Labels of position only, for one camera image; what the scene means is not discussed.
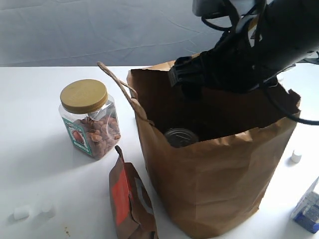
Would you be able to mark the almond jar with gold lid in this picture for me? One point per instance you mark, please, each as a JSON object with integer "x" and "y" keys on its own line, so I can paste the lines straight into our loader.
{"x": 89, "y": 115}

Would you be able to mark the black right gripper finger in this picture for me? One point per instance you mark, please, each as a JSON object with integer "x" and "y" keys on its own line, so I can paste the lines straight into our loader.
{"x": 191, "y": 91}

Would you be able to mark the white cube marker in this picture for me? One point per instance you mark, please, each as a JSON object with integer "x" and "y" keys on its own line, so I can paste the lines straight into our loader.
{"x": 22, "y": 212}

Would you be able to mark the small white bottle cap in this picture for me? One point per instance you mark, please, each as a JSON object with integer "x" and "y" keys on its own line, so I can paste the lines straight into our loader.
{"x": 296, "y": 156}

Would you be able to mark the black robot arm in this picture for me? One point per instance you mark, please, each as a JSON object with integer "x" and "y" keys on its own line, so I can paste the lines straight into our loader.
{"x": 256, "y": 48}

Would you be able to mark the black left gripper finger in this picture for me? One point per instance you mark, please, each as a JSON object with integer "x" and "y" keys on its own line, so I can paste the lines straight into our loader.
{"x": 186, "y": 70}

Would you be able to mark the blue and white carton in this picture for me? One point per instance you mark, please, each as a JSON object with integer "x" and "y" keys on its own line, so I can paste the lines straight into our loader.
{"x": 306, "y": 212}

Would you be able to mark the brown and red pouch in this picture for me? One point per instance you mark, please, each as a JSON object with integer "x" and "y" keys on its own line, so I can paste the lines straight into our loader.
{"x": 131, "y": 206}

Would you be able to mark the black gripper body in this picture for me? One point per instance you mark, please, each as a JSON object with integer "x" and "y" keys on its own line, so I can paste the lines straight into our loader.
{"x": 231, "y": 64}

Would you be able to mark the large brown paper bag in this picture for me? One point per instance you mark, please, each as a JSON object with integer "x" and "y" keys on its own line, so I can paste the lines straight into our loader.
{"x": 214, "y": 185}

